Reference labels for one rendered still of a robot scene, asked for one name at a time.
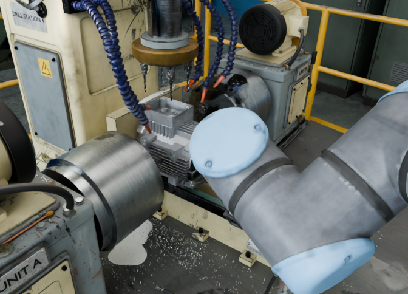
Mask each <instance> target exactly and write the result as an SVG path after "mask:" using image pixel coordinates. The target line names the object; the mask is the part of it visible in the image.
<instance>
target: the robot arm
mask: <svg viewBox="0 0 408 294"><path fill-rule="evenodd" d="M189 151H190V155H191V158H192V161H193V164H194V166H195V168H196V170H197V171H198V172H199V173H200V174H202V175H203V176H204V178H205V179H206V181H207V182H208V183H209V185H210V187H211V188H212V189H213V191H214V192H215V193H216V195H217V197H218V198H219V199H220V200H221V201H222V203H223V204H224V206H225V207H226V210H225V212H224V214H223V215H224V216H225V218H226V219H227V221H228V222H229V223H230V224H231V225H233V226H235V227H237V228H239V229H241V230H244V231H245V233H246V234H247V235H248V236H249V238H250V239H251V240H252V242H253V243H254V244H255V246H256V247H257V248H258V250H259V251H260V252H261V254H262V255H263V256H264V258H265V259H266V260H267V262H268V263H269V264H270V265H271V267H272V268H271V270H272V272H273V273H275V274H277V275H278V276H279V277H280V279H281V280H282V281H283V282H284V283H285V285H286V286H287V287H288V288H289V289H290V290H291V292H292V293H294V294H320V293H322V292H324V291H326V290H328V289H329V288H331V287H333V286H334V285H336V284H337V283H339V282H341V281H342V280H344V279H345V278H347V277H348V276H350V275H351V274H352V273H354V272H355V271H356V269H358V268H360V267H361V266H363V265H364V264H365V263H366V262H367V261H368V260H369V259H370V258H371V257H372V256H373V254H374V253H375V243H374V242H373V241H372V240H371V239H369V238H370V237H371V236H373V235H374V234H375V233H376V232H377V231H378V230H379V229H381V228H382V227H383V226H384V225H385V224H386V223H388V222H389V221H390V220H391V219H393V218H394V217H395V216H396V215H397V214H398V213H400V212H401V211H402V210H403V209H405V207H406V206H408V80H407V81H405V82H403V83H401V84H400V85H399V86H397V87H396V88H395V89H394V90H393V91H391V92H389V93H387V94H385V95H383V96H382V97H381V98H380V99H379V101H378V102H377V104H376V106H374V107H373V108H372V109H371V110H370V111H369V112H368V113H366V115H365V116H363V118H361V119H360V120H359V121H358V122H357V123H355V124H354V125H353V126H352V127H351V128H350V129H349V130H348V131H347V132H346V133H345V134H344V135H342V136H341V137H340V138H339V139H338V140H337V141H335V142H334V144H332V145H331V147H329V148H328V149H327V150H326V151H325V152H324V153H323V154H322V155H321V156H319V157H318V158H316V159H315V160H314V161H313V162H312V163H311V164H309V165H308V166H307V167H306V168H305V169H304V170H303V172H302V171H301V170H300V169H299V168H298V167H297V166H296V165H295V164H294V163H293V162H292V161H291V160H290V159H289V158H288V157H287V156H286V155H285V154H284V153H283V152H282V151H281V150H280V149H279V148H278V147H277V146H276V145H275V144H274V143H273V142H272V141H271V139H270V138H269V136H268V128H267V126H266V124H265V123H264V122H263V121H262V120H261V118H260V117H259V116H258V115H257V114H256V113H254V112H253V111H251V110H249V109H246V108H240V107H230V108H223V109H220V110H218V111H215V112H213V113H212V114H209V115H208V116H206V117H205V118H204V119H203V120H202V121H201V122H200V123H199V124H198V125H197V127H196V128H195V130H194V132H193V133H192V136H191V139H190V144H189ZM228 212H229V213H228ZM231 220H232V221H234V222H235V223H236V224H235V223H234V222H231Z"/></svg>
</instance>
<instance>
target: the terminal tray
mask: <svg viewBox="0 0 408 294"><path fill-rule="evenodd" d="M145 106H149V107H151V108H152V110H147V111H144V114H146V116H147V119H148V120H149V123H148V124H149V127H150V129H151V131H153V133H154V132H156V134H158V133H159V135H163V137H164V136H166V138H168V137H169V139H171V138H174V136H175V130H176V129H177V128H178V127H179V126H181V125H182V124H183V123H185V122H187V121H189V120H190V121H191V120H192V121H193V117H194V106H192V105H190V104H186V103H182V102H180V101H177V100H173V99H172V101H171V99H170V98H167V97H164V96H162V97H160V98H158V99H156V100H154V101H152V102H150V103H148V104H146V105H145ZM187 106H189V107H187ZM171 115H173V116H171Z"/></svg>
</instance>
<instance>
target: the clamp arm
mask: <svg viewBox="0 0 408 294"><path fill-rule="evenodd" d="M200 175H201V174H200V173H199V172H198V171H197V170H196V168H195V166H193V167H190V168H189V169H188V170H187V179H188V180H190V181H194V180H195V179H196V178H198V176H200Z"/></svg>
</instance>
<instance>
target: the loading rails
mask: <svg viewBox="0 0 408 294"><path fill-rule="evenodd" d="M162 181H163V186H164V200H163V204H162V206H161V208H160V209H159V210H158V211H157V212H156V213H155V214H154V215H153V216H154V217H156V218H157V219H160V220H163V219H164V218H165V217H166V216H167V215H169V216H171V217H173V218H175V219H177V220H179V221H180V222H183V223H184V224H186V225H189V226H190V227H192V228H195V230H194V231H193V232H192V236H193V237H194V238H196V239H198V240H200V241H202V242H204V241H205V240H206V238H207V237H208V236H210V237H212V238H214V239H216V240H218V241H220V242H222V243H224V244H226V245H228V246H230V247H232V248H234V249H236V250H237V251H239V252H241V253H242V254H241V255H240V256H239V262H241V263H243V264H245V265H247V266H249V267H251V266H252V265H253V264H254V263H255V261H256V260H257V261H259V262H261V263H263V264H265V265H267V266H269V267H271V265H270V264H269V263H268V262H267V260H266V259H264V258H263V257H261V256H259V255H257V254H255V253H253V252H251V251H250V250H249V249H248V248H247V247H246V243H247V241H248V239H249V236H248V235H247V234H246V233H245V231H244V230H241V229H239V228H237V227H235V226H233V225H231V224H230V223H229V222H228V221H227V219H226V218H225V216H224V215H223V214H224V212H225V210H226V207H225V206H224V204H223V203H222V201H221V200H220V199H219V198H218V197H217V195H216V193H215V192H214V191H213V189H212V188H211V187H210V185H209V183H208V182H207V181H206V182H204V184H202V185H201V186H199V187H197V188H196V187H194V188H193V190H192V189H190V188H188V187H187V188H186V189H184V188H182V187H179V186H174V185H171V184H170V183H168V178H167V177H165V176H163V179H162ZM271 268H272V267H271Z"/></svg>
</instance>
